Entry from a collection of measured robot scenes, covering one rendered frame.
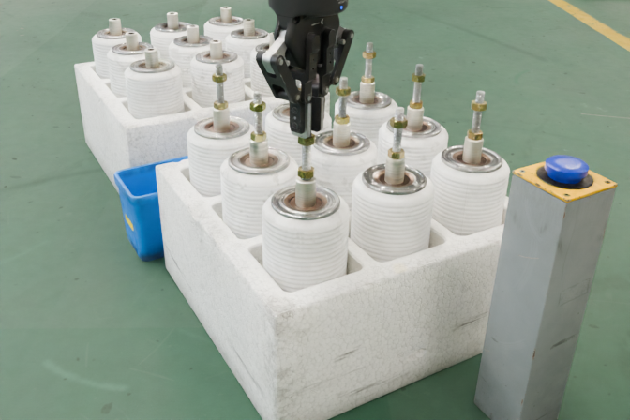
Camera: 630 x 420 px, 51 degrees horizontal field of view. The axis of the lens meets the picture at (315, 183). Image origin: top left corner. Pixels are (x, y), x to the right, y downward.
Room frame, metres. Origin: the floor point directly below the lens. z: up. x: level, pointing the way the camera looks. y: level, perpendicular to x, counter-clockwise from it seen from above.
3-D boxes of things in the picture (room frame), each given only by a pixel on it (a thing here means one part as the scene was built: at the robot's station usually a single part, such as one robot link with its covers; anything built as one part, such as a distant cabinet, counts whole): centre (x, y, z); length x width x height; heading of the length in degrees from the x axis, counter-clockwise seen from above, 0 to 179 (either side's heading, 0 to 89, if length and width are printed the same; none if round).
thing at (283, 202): (0.64, 0.01, 0.25); 0.08 x 0.08 x 0.01
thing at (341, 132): (0.80, -0.03, 0.26); 0.02 x 0.02 x 0.03
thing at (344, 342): (0.80, -0.03, 0.09); 0.39 x 0.39 x 0.18; 30
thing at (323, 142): (0.80, -0.03, 0.25); 0.08 x 0.08 x 0.01
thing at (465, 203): (0.75, -0.19, 0.16); 0.10 x 0.10 x 0.18
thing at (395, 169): (0.69, -0.09, 0.26); 0.02 x 0.02 x 0.03
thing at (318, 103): (0.64, 0.00, 0.35); 0.02 x 0.01 x 0.04; 54
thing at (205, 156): (0.84, 0.13, 0.16); 0.10 x 0.10 x 0.18
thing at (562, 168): (0.58, -0.24, 0.32); 0.04 x 0.04 x 0.02
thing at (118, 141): (1.27, 0.24, 0.09); 0.39 x 0.39 x 0.18; 30
